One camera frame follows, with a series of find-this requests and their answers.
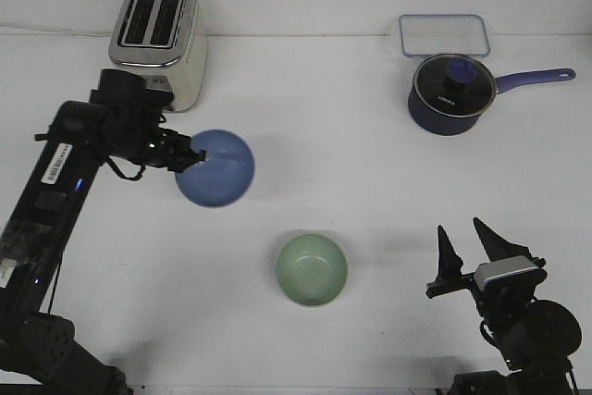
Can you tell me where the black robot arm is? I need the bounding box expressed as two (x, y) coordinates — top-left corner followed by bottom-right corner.
(1, 69), (205, 394)
(425, 218), (583, 394)

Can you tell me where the cream and steel toaster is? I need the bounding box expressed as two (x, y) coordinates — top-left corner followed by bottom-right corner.
(108, 0), (208, 113)

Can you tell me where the blue bowl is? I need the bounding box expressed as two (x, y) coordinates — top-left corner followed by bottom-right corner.
(175, 130), (255, 207)

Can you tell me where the dark blue saucepan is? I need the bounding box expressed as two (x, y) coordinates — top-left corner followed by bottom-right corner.
(408, 66), (576, 136)

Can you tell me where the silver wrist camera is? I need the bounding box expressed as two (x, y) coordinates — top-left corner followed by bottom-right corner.
(473, 255), (540, 292)

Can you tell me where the green bowl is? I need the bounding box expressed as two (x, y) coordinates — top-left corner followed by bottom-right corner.
(275, 233), (349, 307)

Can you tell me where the glass pot lid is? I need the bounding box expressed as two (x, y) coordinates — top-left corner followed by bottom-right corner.
(413, 54), (495, 117)

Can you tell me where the clear rectangular container lid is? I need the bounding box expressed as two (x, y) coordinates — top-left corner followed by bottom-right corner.
(399, 14), (490, 57)

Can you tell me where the white toaster power cord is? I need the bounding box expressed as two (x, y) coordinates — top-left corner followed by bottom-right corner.
(0, 20), (115, 38)

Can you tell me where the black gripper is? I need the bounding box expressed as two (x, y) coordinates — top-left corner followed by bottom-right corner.
(425, 217), (546, 321)
(90, 68), (206, 172)

